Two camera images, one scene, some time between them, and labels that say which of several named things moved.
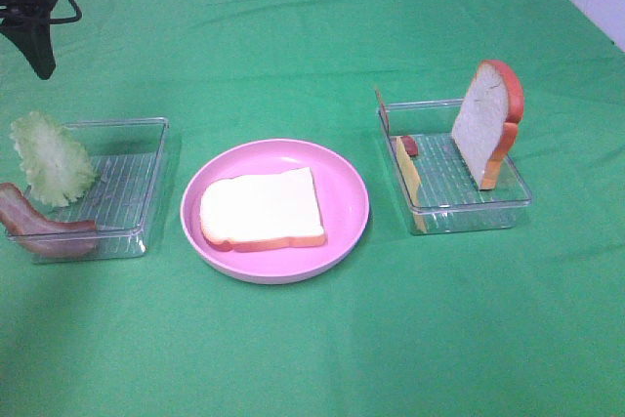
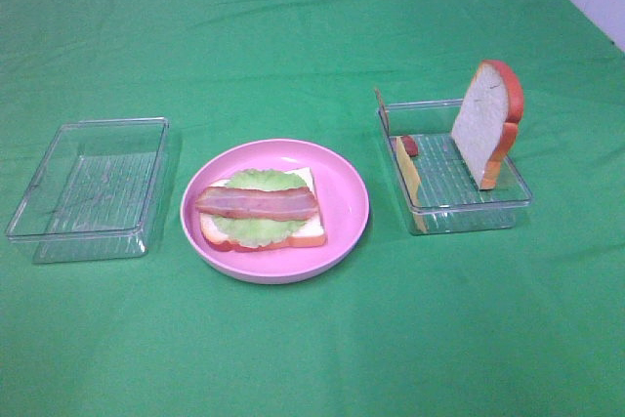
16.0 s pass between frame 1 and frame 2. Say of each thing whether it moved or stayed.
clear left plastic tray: stayed
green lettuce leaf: moved
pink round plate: stayed
